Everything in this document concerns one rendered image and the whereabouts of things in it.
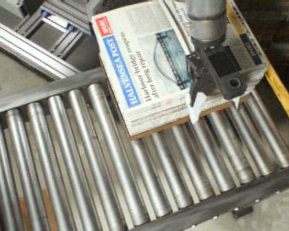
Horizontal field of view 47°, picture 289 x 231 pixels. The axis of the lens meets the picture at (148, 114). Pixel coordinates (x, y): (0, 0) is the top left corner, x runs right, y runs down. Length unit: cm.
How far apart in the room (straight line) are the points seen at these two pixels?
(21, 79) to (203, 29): 156
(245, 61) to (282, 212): 115
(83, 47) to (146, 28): 102
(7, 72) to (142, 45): 141
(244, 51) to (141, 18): 27
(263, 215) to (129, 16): 128
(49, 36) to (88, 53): 24
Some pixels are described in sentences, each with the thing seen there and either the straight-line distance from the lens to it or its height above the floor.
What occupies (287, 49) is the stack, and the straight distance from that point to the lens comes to 193.
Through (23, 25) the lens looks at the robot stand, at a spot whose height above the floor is 23.
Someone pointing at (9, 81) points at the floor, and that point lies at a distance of 211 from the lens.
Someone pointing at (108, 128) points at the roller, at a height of 80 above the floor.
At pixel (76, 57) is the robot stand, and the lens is 183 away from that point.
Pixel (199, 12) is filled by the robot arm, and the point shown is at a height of 123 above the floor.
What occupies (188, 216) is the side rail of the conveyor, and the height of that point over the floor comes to 80.
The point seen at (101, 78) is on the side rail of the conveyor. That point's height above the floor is 80.
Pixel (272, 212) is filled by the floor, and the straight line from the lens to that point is 185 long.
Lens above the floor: 172
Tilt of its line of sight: 67 degrees down
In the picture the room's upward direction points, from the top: 3 degrees clockwise
